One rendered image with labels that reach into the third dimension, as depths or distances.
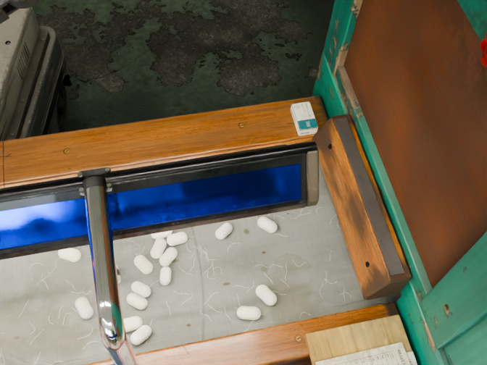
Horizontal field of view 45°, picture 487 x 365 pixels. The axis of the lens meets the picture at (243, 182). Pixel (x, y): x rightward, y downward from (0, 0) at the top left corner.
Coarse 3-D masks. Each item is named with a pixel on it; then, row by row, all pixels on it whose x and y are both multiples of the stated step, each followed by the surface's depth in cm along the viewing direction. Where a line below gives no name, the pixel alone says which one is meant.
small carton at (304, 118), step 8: (296, 104) 107; (304, 104) 108; (296, 112) 106; (304, 112) 107; (312, 112) 107; (296, 120) 106; (304, 120) 106; (312, 120) 106; (296, 128) 107; (304, 128) 105; (312, 128) 105
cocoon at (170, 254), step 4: (168, 248) 95; (172, 248) 94; (168, 252) 94; (172, 252) 94; (176, 252) 95; (160, 256) 94; (164, 256) 94; (168, 256) 94; (172, 256) 94; (160, 260) 94; (164, 260) 93; (168, 260) 94; (172, 260) 94; (164, 264) 94; (168, 264) 94
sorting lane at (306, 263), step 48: (144, 240) 97; (192, 240) 97; (240, 240) 98; (288, 240) 98; (336, 240) 99; (0, 288) 92; (48, 288) 92; (192, 288) 93; (240, 288) 94; (288, 288) 94; (336, 288) 94; (0, 336) 88; (48, 336) 88; (96, 336) 89; (192, 336) 89
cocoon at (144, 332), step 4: (140, 328) 88; (144, 328) 88; (148, 328) 88; (136, 332) 87; (140, 332) 87; (144, 332) 87; (148, 332) 88; (132, 336) 87; (136, 336) 87; (140, 336) 87; (144, 336) 87; (148, 336) 88; (132, 340) 87; (136, 340) 87; (140, 340) 87; (136, 344) 87
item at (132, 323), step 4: (132, 316) 89; (136, 316) 89; (124, 320) 88; (128, 320) 88; (132, 320) 88; (136, 320) 88; (140, 320) 88; (128, 324) 88; (132, 324) 88; (136, 324) 88; (140, 324) 88; (128, 328) 88; (132, 328) 88; (136, 328) 88
